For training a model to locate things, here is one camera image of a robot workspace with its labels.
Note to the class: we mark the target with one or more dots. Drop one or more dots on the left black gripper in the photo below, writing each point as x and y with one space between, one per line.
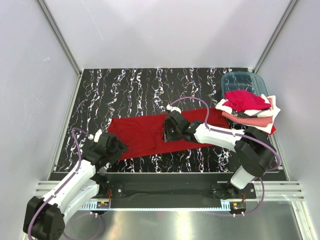
120 148

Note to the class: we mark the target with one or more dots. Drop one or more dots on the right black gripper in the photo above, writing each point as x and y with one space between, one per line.
166 136

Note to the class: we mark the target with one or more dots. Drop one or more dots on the red t-shirt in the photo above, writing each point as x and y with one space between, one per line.
143 135

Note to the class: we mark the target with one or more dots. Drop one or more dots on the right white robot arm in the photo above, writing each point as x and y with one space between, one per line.
251 145

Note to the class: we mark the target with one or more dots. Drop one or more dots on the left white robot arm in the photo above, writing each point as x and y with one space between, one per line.
46 217

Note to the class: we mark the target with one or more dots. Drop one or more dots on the black marble pattern mat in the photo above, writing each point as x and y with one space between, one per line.
105 93

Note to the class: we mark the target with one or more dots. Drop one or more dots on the left connector box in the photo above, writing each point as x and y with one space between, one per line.
103 204

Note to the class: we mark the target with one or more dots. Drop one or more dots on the connector box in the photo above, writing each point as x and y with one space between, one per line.
238 208
103 204

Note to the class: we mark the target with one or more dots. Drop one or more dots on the crimson t-shirt on pile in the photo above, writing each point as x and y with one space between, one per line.
242 100

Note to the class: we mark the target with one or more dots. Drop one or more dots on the clear blue plastic bin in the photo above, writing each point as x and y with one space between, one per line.
240 80

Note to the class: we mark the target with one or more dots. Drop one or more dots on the right connector box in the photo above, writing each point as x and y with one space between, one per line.
238 208

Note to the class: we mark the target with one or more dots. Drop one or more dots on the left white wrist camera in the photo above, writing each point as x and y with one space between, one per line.
95 137

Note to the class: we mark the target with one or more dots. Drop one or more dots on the front aluminium rail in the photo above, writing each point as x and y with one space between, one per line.
273 190

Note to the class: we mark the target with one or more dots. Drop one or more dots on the left aluminium frame post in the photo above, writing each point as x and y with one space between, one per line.
58 35

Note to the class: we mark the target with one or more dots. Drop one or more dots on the aluminium frame post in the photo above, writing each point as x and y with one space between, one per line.
58 35
276 33

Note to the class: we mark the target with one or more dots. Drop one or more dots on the right aluminium frame post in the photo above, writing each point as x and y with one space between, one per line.
276 33

